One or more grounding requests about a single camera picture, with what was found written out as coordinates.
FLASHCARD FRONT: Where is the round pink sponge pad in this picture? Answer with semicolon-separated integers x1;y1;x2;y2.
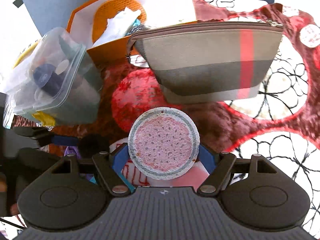
127;107;200;180

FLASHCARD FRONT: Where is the orange honeycomb silicone mat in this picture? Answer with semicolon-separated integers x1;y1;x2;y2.
92;0;147;42

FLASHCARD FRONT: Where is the grey steel wool scrubber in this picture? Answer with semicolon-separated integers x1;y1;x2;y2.
125;19;150;36

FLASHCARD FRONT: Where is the purple cloth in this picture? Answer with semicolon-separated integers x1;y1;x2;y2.
64;146;82;159

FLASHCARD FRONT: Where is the black fluffy puff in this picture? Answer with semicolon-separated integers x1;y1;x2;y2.
78;134;110;158

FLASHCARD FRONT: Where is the clear plastic storage container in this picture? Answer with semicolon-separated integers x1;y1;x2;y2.
1;27;103;126

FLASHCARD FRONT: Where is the red floral fleece blanket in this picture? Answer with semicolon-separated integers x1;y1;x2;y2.
10;0;320;235

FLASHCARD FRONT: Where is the plaid canvas zipper pouch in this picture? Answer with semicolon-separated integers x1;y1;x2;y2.
127;21;283;104

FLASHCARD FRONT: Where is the orange cardboard box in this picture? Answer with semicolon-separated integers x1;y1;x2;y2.
67;0;196;64

